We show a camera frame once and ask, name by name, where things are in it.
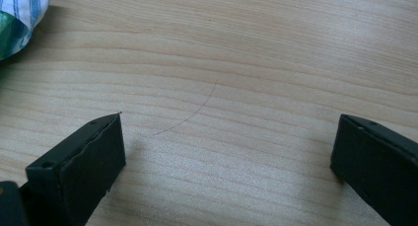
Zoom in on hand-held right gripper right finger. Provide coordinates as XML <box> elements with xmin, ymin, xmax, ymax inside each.
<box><xmin>329</xmin><ymin>113</ymin><xmax>418</xmax><ymax>226</ymax></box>

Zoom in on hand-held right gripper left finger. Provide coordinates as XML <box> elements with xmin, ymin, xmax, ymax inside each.
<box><xmin>19</xmin><ymin>112</ymin><xmax>127</xmax><ymax>226</ymax></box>

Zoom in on thin dark hair strand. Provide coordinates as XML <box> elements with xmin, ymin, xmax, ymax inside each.
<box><xmin>153</xmin><ymin>79</ymin><xmax>219</xmax><ymax>136</ymax></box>

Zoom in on blue white striped cloth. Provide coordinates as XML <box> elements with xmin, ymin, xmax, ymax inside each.
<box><xmin>0</xmin><ymin>0</ymin><xmax>54</xmax><ymax>61</ymax></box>

